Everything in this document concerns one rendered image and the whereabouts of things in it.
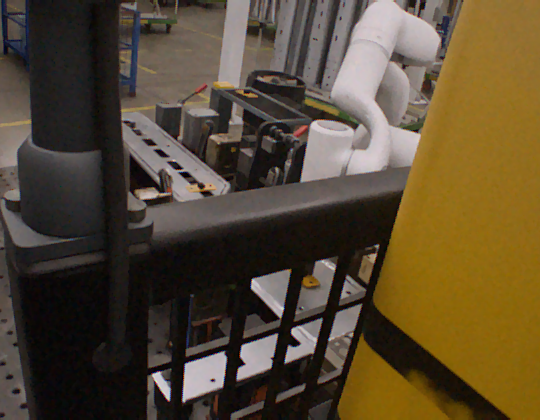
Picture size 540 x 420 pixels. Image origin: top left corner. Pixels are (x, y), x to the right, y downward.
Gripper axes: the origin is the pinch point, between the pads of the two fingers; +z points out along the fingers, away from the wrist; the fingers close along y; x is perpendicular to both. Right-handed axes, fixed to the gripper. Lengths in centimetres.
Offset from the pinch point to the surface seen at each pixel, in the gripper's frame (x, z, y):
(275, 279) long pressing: -1.6, 3.0, 6.0
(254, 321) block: 6.4, 5.0, 16.3
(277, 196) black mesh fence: 56, -52, 56
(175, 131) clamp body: -102, 7, -18
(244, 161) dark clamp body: -50, -2, -16
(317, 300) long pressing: 8.2, 3.0, 2.2
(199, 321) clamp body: -3.0, 10.1, 22.9
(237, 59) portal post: -362, 38, -209
